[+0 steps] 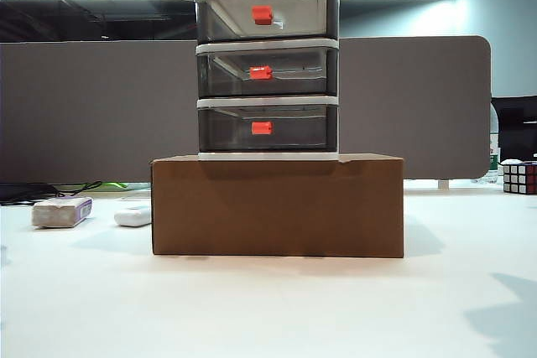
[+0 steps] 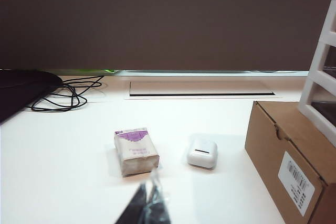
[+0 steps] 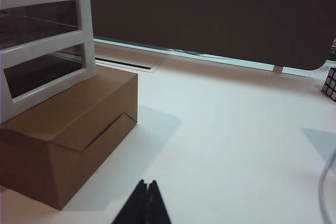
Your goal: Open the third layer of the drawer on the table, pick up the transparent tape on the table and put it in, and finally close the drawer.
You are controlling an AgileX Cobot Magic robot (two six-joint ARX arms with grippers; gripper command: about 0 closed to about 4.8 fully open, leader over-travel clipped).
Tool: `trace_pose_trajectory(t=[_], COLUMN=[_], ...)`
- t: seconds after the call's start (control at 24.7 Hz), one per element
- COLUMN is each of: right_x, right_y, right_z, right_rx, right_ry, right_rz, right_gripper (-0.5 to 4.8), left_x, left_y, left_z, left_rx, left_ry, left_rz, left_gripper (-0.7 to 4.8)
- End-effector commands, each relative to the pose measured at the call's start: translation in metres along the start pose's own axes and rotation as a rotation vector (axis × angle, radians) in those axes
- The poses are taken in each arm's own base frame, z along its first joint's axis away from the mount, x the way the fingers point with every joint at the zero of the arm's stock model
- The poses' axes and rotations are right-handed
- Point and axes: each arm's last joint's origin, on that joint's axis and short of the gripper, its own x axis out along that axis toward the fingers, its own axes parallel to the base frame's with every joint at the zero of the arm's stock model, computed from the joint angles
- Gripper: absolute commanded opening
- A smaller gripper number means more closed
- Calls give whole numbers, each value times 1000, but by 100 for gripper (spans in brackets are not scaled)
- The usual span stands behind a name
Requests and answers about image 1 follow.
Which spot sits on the brown cardboard box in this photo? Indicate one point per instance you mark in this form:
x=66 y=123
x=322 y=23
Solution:
x=277 y=207

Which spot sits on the small white plastic case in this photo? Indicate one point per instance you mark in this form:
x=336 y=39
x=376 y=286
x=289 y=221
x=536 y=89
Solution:
x=132 y=217

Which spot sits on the black office chair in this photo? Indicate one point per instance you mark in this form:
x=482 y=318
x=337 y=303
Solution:
x=516 y=131

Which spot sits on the grey desk partition panel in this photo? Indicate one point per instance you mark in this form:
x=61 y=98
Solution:
x=105 y=115

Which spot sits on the white partition foot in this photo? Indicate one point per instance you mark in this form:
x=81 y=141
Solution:
x=443 y=184

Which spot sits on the clear plastic bottle green label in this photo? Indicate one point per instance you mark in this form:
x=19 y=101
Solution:
x=495 y=144

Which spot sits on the black rubiks cube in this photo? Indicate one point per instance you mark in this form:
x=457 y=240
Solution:
x=522 y=177

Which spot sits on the white purple eraser block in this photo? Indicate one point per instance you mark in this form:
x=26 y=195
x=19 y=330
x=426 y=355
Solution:
x=58 y=213

